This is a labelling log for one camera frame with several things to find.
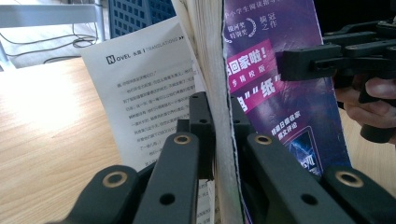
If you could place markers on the purple magazine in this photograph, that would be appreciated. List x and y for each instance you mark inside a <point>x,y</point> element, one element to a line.
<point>205,62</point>

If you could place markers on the white metal stand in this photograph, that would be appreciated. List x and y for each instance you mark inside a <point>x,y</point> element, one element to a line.
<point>46,14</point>

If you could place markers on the blue file rack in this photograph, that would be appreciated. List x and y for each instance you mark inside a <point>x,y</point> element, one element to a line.
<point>137,15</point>

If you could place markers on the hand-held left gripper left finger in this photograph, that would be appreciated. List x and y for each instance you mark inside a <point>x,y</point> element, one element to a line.
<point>202,130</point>

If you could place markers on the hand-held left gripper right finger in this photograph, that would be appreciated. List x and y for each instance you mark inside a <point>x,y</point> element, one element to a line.
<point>241,127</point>

